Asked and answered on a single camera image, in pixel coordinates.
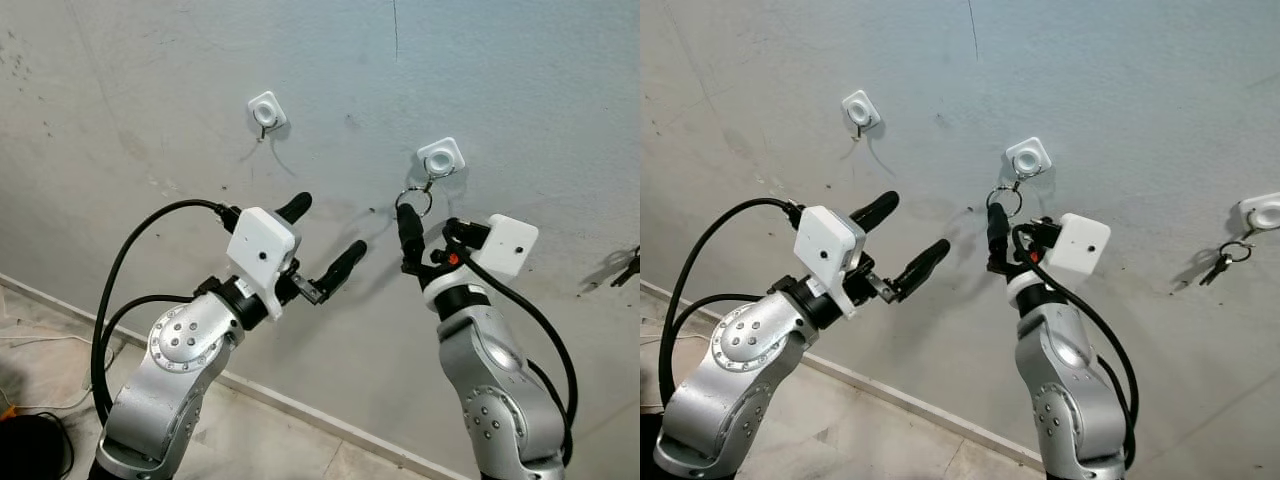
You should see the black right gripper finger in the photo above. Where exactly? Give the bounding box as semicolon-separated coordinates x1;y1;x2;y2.
397;203;426;273
987;203;1011;273

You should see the key bunch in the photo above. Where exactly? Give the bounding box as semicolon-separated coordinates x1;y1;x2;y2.
396;181;437;221
608;247;641;291
1198;235;1256;289
987;180;1025;219

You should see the black round floor object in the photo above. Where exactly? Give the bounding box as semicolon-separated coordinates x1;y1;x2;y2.
640;410;666;480
0;412;76;480

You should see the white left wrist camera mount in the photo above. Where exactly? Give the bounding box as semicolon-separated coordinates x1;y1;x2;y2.
227;207;301;321
795;205;867;319

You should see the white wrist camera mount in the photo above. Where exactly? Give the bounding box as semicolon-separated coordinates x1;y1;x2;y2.
795;205;867;319
484;214;539;279
1047;213;1111;276
227;207;301;321

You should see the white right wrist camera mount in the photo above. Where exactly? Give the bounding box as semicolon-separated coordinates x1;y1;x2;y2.
484;214;539;279
1047;213;1111;276

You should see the white square wall hook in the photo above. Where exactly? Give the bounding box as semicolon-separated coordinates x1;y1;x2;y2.
248;91;289;141
1005;136;1053;183
841;89;881;136
417;137;468;186
1238;193;1280;233

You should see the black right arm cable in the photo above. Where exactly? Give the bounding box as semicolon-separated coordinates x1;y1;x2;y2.
1012;222;1141;469
443;220;579;466

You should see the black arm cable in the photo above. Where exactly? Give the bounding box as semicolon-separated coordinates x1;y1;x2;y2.
1012;222;1141;469
92;198;243;426
443;220;579;466
678;197;801;406

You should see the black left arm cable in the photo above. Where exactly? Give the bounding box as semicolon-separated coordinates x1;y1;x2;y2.
92;198;243;426
678;197;801;406

